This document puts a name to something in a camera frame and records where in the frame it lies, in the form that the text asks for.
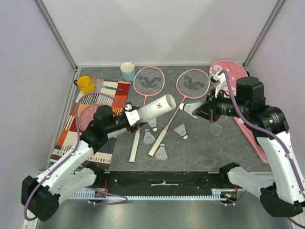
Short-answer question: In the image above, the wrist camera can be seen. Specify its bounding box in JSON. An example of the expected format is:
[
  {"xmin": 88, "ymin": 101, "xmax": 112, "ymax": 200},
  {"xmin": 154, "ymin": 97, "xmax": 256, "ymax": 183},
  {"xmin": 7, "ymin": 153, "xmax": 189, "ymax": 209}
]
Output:
[
  {"xmin": 125, "ymin": 103, "xmax": 143, "ymax": 126},
  {"xmin": 209, "ymin": 70, "xmax": 226, "ymax": 98}
]

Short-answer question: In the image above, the aluminium frame post left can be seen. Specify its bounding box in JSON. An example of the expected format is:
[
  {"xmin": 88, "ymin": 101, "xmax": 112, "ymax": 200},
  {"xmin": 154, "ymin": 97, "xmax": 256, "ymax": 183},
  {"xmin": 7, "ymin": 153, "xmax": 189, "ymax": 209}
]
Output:
[{"xmin": 33, "ymin": 0, "xmax": 78, "ymax": 71}]

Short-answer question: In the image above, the pink badminton racket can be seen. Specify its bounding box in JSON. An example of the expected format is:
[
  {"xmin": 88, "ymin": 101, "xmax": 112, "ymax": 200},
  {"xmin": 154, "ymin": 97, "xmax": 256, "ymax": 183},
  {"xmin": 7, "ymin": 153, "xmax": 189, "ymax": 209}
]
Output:
[
  {"xmin": 128, "ymin": 66, "xmax": 165, "ymax": 164},
  {"xmin": 147, "ymin": 68, "xmax": 211, "ymax": 157}
]

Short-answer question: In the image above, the yellow enamel mug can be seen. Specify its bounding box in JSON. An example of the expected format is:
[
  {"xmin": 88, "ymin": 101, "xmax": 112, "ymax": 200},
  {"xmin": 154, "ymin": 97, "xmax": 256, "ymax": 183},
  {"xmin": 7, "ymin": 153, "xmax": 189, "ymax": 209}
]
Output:
[{"xmin": 73, "ymin": 76, "xmax": 95, "ymax": 94}]

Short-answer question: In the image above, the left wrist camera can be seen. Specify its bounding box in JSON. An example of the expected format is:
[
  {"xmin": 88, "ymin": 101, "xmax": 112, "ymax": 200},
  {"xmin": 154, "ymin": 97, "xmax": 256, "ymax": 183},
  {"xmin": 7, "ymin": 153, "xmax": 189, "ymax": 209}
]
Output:
[{"xmin": 125, "ymin": 103, "xmax": 143, "ymax": 126}]

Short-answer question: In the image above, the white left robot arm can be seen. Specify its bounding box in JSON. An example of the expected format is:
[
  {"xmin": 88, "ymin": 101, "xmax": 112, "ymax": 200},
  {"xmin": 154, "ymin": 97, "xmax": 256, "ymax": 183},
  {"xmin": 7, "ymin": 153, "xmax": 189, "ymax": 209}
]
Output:
[{"xmin": 21, "ymin": 104, "xmax": 146, "ymax": 221}]

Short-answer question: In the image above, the white shuttlecock black band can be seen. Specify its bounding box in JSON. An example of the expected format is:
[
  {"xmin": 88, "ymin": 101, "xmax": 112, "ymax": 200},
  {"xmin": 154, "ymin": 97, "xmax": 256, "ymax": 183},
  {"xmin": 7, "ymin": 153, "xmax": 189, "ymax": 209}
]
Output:
[{"xmin": 143, "ymin": 129, "xmax": 155, "ymax": 145}]

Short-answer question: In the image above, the white shuttlecock bottom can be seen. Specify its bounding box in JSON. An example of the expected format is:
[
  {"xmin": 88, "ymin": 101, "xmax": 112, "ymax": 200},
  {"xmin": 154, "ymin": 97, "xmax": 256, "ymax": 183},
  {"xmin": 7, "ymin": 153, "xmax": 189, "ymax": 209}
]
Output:
[{"xmin": 155, "ymin": 144, "xmax": 168, "ymax": 161}]

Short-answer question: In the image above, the light blue mug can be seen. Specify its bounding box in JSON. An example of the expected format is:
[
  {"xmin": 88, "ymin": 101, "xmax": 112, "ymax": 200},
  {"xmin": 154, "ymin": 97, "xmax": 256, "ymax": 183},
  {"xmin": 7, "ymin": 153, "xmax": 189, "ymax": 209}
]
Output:
[{"xmin": 120, "ymin": 61, "xmax": 135, "ymax": 82}]

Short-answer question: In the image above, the white feather shuttlecock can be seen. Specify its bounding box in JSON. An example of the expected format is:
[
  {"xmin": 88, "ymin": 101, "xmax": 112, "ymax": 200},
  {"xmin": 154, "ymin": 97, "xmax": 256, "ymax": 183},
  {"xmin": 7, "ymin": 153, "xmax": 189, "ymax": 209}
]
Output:
[{"xmin": 148, "ymin": 117, "xmax": 158, "ymax": 132}]

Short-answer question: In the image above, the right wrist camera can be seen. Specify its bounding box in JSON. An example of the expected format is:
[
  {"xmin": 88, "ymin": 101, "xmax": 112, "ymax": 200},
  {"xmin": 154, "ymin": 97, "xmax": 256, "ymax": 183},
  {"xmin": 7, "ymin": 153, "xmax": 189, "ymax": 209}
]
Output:
[{"xmin": 209, "ymin": 70, "xmax": 226, "ymax": 98}]

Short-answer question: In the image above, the pink sport racket bag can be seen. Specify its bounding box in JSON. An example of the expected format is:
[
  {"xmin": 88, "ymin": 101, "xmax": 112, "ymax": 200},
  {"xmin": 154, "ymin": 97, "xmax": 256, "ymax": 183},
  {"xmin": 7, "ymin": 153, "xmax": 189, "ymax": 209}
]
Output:
[{"xmin": 208, "ymin": 60, "xmax": 271, "ymax": 165}]

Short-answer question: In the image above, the aluminium frame post right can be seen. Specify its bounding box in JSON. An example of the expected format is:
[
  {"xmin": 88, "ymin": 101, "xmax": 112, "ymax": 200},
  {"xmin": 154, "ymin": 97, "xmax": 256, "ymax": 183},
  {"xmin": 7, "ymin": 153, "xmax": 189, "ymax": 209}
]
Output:
[{"xmin": 243, "ymin": 0, "xmax": 286, "ymax": 69}]

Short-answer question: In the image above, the colourful patchwork placemat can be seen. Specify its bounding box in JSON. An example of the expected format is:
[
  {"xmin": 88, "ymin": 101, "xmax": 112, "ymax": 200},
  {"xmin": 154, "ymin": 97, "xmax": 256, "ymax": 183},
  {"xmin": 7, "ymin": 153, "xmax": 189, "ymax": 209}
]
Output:
[{"xmin": 51, "ymin": 78, "xmax": 131, "ymax": 169}]

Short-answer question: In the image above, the white slotted cable duct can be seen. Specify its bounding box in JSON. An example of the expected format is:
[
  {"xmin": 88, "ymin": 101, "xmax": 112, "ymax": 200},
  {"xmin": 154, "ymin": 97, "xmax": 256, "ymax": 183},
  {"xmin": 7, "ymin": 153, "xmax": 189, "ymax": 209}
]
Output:
[{"xmin": 68, "ymin": 189, "xmax": 232, "ymax": 201}]

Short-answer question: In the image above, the aluminium frame post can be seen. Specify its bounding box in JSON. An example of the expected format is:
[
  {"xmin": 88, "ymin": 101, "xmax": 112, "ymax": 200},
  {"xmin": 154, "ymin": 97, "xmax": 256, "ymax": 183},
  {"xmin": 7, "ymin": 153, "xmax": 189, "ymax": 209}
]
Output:
[
  {"xmin": 243, "ymin": 0, "xmax": 286, "ymax": 69},
  {"xmin": 33, "ymin": 0, "xmax": 78, "ymax": 71}
]

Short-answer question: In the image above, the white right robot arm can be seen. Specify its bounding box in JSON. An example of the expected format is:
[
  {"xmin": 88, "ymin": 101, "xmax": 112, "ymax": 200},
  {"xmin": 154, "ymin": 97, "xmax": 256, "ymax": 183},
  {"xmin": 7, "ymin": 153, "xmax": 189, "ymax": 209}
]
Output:
[{"xmin": 218, "ymin": 77, "xmax": 305, "ymax": 218}]

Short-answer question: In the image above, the white shuttlecock tube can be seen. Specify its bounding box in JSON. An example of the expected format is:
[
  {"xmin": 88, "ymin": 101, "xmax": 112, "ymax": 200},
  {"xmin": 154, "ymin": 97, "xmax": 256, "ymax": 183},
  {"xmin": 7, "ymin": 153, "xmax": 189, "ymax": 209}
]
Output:
[{"xmin": 138, "ymin": 94, "xmax": 176, "ymax": 123}]

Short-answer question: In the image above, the pink dotted plate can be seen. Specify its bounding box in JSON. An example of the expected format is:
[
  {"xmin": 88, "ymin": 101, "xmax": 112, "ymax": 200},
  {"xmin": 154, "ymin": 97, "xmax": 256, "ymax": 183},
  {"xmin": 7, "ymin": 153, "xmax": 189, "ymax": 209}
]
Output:
[{"xmin": 78, "ymin": 104, "xmax": 101, "ymax": 131}]

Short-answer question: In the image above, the pink badminton racket right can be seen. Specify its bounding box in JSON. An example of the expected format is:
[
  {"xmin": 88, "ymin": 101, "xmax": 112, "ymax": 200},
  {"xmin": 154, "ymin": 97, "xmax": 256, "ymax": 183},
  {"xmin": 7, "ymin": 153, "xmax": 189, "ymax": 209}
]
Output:
[{"xmin": 147, "ymin": 68, "xmax": 211, "ymax": 157}]

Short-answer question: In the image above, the pink badminton racket left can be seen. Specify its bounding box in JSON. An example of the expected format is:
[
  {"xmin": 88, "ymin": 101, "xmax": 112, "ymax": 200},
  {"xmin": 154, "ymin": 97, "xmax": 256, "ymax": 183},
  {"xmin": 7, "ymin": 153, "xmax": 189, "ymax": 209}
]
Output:
[{"xmin": 128, "ymin": 66, "xmax": 165, "ymax": 164}]

